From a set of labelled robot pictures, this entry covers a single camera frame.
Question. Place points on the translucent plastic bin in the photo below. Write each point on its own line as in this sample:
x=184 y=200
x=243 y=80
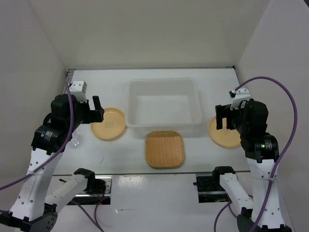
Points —
x=164 y=104

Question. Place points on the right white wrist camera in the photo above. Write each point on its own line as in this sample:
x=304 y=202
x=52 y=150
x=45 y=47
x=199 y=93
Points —
x=240 y=97

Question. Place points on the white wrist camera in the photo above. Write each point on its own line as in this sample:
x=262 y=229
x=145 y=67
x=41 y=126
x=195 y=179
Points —
x=78 y=89
x=240 y=97

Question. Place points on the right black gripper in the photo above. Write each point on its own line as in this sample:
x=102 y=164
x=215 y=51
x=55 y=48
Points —
x=223 y=110

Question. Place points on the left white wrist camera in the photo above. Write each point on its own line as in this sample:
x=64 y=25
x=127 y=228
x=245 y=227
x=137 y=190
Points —
x=78 y=89

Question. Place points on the clear plastic cup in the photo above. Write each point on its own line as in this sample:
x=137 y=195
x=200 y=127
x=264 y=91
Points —
x=75 y=140

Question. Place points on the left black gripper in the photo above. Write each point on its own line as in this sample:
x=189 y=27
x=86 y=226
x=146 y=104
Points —
x=96 y=115

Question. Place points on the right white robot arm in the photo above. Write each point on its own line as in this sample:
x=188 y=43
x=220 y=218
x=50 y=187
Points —
x=262 y=211

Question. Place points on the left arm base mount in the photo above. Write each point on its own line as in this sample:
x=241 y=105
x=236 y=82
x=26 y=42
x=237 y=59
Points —
x=99 y=192

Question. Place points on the tan round plate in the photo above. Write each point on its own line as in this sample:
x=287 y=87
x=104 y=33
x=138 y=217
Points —
x=112 y=126
x=223 y=137

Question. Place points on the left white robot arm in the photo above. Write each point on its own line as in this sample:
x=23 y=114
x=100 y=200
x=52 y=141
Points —
x=34 y=210

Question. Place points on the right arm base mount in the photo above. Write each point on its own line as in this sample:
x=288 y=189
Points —
x=207 y=189

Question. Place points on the square woven bamboo tray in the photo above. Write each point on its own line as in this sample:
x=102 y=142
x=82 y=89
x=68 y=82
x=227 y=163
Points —
x=164 y=149

